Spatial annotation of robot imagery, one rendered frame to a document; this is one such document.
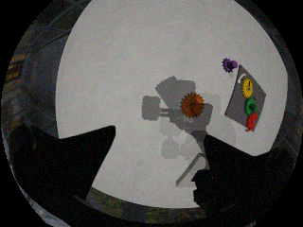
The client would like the purple gear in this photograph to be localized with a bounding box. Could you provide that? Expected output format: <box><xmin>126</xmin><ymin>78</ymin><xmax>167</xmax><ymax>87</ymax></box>
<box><xmin>223</xmin><ymin>58</ymin><xmax>238</xmax><ymax>72</ymax></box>

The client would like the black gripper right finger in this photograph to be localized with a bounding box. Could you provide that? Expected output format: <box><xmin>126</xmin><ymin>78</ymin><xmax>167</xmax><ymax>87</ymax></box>
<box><xmin>204</xmin><ymin>135</ymin><xmax>279</xmax><ymax>211</ymax></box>

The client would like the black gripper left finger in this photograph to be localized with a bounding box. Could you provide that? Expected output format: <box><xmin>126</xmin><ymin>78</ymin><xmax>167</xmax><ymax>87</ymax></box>
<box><xmin>30</xmin><ymin>125</ymin><xmax>116</xmax><ymax>201</ymax></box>

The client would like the brown toothed gear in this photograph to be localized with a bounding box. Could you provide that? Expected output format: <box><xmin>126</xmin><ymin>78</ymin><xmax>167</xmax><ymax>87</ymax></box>
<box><xmin>181</xmin><ymin>94</ymin><xmax>205</xmax><ymax>117</ymax></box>

